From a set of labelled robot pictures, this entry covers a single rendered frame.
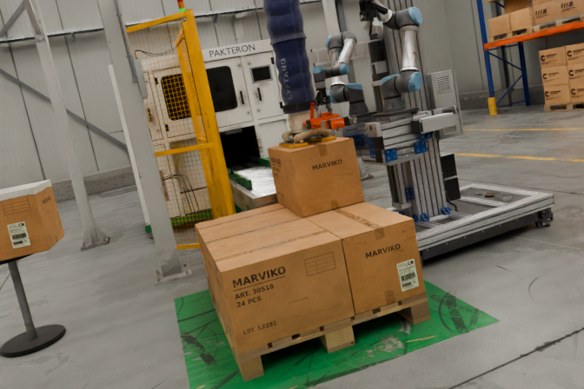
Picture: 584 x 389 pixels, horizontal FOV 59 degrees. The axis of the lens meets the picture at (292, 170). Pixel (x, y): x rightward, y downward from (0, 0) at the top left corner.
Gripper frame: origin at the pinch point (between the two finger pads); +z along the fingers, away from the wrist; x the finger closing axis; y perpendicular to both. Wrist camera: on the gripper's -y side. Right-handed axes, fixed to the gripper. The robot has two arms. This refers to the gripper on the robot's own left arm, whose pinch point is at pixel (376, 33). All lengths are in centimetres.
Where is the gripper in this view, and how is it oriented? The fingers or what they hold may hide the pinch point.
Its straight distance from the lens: 313.4
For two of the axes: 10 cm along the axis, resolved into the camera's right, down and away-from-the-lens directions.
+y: -9.2, 2.3, -3.3
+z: 1.9, 9.7, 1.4
